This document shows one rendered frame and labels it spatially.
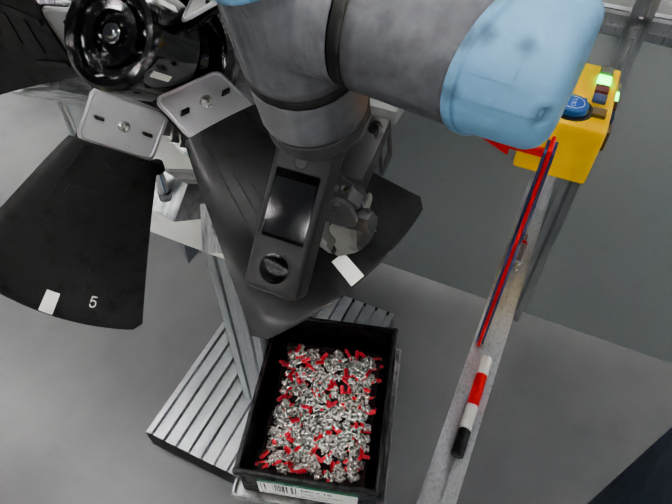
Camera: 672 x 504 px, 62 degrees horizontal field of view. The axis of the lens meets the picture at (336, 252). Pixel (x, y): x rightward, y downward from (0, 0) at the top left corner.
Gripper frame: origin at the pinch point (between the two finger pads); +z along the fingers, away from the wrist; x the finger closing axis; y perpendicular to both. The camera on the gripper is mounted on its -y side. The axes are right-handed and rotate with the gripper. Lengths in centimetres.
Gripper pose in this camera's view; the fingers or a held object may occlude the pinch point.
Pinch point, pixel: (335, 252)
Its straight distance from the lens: 56.4
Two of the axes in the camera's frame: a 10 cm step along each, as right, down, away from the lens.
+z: 1.2, 4.1, 9.0
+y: 4.0, -8.5, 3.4
